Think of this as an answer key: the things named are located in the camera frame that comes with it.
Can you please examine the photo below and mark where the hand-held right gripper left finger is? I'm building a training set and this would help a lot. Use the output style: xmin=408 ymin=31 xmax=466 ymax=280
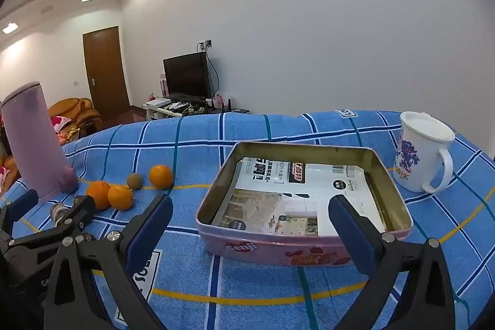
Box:
xmin=43 ymin=194 xmax=173 ymax=330

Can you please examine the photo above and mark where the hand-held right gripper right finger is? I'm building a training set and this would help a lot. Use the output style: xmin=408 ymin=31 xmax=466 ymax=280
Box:
xmin=328 ymin=195 xmax=456 ymax=330

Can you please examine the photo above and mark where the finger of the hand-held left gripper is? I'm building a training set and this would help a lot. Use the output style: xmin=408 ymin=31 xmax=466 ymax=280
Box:
xmin=0 ymin=190 xmax=39 ymax=238
xmin=8 ymin=195 xmax=97 ymax=257

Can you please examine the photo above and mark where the purple layered yam piece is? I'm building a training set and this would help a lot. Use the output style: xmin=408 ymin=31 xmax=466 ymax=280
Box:
xmin=50 ymin=203 xmax=71 ymax=225

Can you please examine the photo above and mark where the orange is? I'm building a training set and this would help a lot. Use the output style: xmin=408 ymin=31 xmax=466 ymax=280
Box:
xmin=107 ymin=185 xmax=135 ymax=210
xmin=149 ymin=165 xmax=174 ymax=189
xmin=86 ymin=180 xmax=113 ymax=211

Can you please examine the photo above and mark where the purple round fruit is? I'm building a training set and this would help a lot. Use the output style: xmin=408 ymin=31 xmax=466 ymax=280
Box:
xmin=58 ymin=168 xmax=79 ymax=193

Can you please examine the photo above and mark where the pink tin box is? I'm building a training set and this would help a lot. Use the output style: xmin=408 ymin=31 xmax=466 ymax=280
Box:
xmin=195 ymin=141 xmax=413 ymax=268

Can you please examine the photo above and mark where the brown leather sofa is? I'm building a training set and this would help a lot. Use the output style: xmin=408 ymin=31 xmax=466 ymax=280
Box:
xmin=0 ymin=155 xmax=18 ymax=184

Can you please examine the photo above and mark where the purple electric kettle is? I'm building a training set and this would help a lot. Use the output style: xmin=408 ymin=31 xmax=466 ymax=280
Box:
xmin=0 ymin=81 xmax=80 ymax=201

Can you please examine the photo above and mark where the small floral cushion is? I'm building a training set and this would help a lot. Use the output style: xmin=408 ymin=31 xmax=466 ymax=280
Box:
xmin=50 ymin=116 xmax=72 ymax=133

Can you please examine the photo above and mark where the white printed mug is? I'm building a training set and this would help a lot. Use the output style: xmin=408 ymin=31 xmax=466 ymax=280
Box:
xmin=392 ymin=111 xmax=456 ymax=194

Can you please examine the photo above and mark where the orange leather armchair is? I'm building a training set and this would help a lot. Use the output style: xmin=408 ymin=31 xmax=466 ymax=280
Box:
xmin=47 ymin=98 xmax=103 ymax=139

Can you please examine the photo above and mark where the blue checkered blanket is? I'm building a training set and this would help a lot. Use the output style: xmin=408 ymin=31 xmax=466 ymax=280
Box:
xmin=0 ymin=108 xmax=495 ymax=330

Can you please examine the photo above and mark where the white television stand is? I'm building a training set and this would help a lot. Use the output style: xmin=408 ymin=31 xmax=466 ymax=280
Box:
xmin=142 ymin=98 xmax=251 ymax=121

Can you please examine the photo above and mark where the brown wooden door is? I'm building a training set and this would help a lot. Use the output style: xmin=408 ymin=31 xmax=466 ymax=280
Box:
xmin=82 ymin=26 xmax=131 ymax=119

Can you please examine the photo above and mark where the black television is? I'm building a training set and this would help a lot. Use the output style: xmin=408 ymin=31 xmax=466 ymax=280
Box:
xmin=163 ymin=52 xmax=214 ymax=99

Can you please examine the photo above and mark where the black power cable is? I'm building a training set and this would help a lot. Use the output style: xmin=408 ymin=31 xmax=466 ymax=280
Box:
xmin=207 ymin=48 xmax=217 ymax=99

